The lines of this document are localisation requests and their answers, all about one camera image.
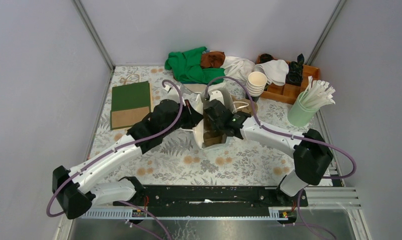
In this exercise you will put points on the cardboard cup carrier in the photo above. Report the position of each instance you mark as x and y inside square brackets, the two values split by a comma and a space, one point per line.
[243, 105]
[211, 137]

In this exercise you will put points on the light blue paper bag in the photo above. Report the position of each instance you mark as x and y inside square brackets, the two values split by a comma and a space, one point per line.
[199, 129]

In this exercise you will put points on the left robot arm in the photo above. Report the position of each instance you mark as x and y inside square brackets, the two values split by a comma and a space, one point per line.
[78, 189]

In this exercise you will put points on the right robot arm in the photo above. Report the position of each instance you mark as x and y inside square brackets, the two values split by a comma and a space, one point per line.
[311, 157]

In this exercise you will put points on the white wrapped straws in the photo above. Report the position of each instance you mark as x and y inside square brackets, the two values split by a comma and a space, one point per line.
[318, 93]

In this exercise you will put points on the green cloth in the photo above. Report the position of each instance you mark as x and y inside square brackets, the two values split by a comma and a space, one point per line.
[186, 67]

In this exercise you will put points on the green straw holder cup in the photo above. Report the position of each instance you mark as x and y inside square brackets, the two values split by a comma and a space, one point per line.
[299, 115]

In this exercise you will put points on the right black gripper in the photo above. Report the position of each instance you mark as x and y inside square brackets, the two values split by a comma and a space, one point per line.
[212, 123]

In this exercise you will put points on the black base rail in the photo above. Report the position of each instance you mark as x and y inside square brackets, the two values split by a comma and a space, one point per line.
[211, 201]

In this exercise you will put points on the white cloth on tray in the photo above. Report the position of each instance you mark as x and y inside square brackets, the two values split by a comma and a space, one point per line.
[275, 71]

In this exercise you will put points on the brown cloth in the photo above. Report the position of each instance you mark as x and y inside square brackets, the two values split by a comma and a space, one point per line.
[212, 59]

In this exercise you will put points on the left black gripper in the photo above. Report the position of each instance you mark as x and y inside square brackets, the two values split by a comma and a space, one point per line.
[193, 117]

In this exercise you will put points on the stack of paper cups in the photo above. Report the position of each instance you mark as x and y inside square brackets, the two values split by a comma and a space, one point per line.
[255, 85]

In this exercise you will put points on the green paper bag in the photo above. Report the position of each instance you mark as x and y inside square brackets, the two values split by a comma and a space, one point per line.
[130, 104]

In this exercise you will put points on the wooden compartment tray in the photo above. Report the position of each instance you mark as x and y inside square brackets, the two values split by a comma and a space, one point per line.
[288, 93]

